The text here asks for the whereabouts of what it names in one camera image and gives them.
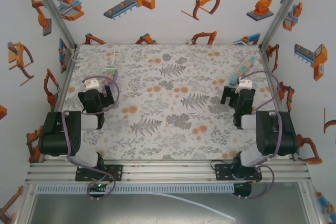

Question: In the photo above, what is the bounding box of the white power strip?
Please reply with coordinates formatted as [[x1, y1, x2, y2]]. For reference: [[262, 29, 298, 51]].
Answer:
[[228, 54, 263, 88]]

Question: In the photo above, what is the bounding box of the purple power strip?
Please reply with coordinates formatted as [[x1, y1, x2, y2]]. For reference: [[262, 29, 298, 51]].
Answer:
[[103, 69, 119, 98]]

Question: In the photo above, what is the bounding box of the floral table cloth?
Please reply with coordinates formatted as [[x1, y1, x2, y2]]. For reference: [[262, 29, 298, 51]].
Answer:
[[56, 42, 297, 161]]

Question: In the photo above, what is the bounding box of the circuit board with green light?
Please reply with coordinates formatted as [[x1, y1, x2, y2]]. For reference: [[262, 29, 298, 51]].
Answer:
[[88, 182, 108, 190]]

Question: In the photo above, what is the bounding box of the grey metal panel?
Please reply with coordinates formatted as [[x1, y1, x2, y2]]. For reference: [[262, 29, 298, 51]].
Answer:
[[26, 193, 316, 224]]

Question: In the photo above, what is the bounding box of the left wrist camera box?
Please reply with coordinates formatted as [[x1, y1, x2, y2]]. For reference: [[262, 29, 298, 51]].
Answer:
[[82, 76, 102, 91]]

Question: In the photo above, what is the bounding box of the aluminium side rail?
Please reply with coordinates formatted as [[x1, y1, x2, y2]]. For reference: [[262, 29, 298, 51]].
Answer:
[[259, 45, 283, 113], [52, 45, 79, 113]]

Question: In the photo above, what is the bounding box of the white power strip cable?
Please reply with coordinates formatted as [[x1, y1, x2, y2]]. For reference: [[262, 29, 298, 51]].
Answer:
[[70, 42, 121, 78]]

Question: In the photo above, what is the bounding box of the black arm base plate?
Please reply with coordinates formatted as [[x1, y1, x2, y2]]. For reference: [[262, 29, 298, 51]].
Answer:
[[214, 163, 263, 182], [75, 164, 124, 182]]

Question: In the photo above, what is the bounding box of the aluminium frame rail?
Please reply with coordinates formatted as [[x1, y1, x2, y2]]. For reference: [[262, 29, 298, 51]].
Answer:
[[25, 159, 312, 184]]

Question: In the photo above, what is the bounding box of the white slotted cable duct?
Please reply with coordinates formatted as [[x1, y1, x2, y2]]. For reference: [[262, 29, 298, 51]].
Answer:
[[36, 184, 235, 194]]

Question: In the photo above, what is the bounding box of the aluminium frame post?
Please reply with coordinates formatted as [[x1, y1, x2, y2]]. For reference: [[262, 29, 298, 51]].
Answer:
[[259, 0, 313, 49], [298, 182, 333, 224], [14, 183, 37, 224], [26, 0, 78, 49]]

